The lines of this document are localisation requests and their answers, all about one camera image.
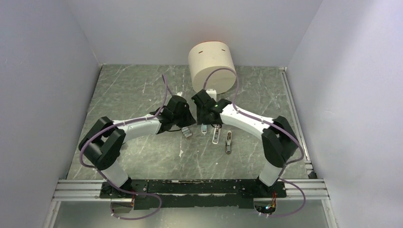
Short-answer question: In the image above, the long white stapler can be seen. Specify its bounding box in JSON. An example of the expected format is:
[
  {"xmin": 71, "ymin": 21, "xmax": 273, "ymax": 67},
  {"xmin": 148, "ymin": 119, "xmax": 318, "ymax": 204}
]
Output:
[{"xmin": 212, "ymin": 125, "xmax": 221, "ymax": 144}]

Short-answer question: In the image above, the cream cylindrical container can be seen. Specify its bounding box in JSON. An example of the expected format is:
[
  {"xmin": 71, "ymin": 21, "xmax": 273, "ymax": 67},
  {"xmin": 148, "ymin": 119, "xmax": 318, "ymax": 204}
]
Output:
[{"xmin": 188, "ymin": 41, "xmax": 236, "ymax": 94}]

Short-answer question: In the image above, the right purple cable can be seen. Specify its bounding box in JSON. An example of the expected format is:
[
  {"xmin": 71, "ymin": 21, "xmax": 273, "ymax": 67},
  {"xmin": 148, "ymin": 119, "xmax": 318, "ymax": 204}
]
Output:
[{"xmin": 203, "ymin": 67, "xmax": 307, "ymax": 219}]

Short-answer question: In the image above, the small beige stapler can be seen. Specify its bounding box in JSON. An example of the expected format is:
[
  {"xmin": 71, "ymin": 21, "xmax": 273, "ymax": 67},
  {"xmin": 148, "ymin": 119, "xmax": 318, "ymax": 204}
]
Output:
[{"xmin": 225, "ymin": 131, "xmax": 232, "ymax": 154}]

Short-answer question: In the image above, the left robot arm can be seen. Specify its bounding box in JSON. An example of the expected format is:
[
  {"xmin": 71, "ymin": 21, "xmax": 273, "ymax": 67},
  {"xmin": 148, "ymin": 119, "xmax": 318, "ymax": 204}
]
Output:
[{"xmin": 78, "ymin": 95, "xmax": 196, "ymax": 198}]

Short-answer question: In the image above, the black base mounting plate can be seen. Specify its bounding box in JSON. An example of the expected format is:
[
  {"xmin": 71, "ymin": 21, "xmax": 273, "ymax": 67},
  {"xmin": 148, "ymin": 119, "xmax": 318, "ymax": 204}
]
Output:
[{"xmin": 99, "ymin": 179, "xmax": 286, "ymax": 210}]

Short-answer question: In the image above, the blue white stapler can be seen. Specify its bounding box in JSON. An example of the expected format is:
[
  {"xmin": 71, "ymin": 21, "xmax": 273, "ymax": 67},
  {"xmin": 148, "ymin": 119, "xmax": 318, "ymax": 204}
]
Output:
[{"xmin": 201, "ymin": 124, "xmax": 207, "ymax": 134}]

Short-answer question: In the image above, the staple tray with staples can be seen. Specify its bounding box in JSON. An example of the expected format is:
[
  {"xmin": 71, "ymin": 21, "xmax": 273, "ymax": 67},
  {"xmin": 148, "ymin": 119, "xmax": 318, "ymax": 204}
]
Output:
[{"xmin": 181, "ymin": 127, "xmax": 192, "ymax": 139}]

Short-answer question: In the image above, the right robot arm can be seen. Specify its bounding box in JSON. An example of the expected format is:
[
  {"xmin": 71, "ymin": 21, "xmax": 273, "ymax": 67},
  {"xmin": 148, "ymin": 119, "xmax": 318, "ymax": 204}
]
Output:
[{"xmin": 192, "ymin": 90, "xmax": 298, "ymax": 197}]

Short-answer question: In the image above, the aluminium rail frame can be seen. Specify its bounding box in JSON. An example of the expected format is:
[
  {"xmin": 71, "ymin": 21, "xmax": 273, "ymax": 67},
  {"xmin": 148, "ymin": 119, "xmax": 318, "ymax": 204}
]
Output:
[{"xmin": 44, "ymin": 179, "xmax": 339, "ymax": 228}]

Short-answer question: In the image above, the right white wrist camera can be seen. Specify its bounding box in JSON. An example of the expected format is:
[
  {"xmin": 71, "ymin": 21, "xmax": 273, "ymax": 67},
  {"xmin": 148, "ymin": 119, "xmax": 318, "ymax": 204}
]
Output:
[{"xmin": 206, "ymin": 89, "xmax": 217, "ymax": 101}]

